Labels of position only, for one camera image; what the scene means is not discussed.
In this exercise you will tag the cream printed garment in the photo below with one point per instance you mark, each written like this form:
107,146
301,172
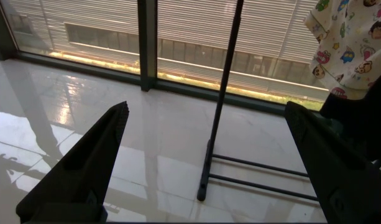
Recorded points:
351,46

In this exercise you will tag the black clothes rack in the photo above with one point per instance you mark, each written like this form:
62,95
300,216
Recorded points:
221,93

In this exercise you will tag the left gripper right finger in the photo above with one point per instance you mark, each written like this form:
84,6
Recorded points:
342,174

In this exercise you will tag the window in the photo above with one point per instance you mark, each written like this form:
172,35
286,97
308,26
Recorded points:
177,40

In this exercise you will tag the black garment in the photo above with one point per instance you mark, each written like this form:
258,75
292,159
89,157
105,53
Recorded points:
364,118

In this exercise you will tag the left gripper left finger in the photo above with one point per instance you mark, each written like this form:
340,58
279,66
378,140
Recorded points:
81,174

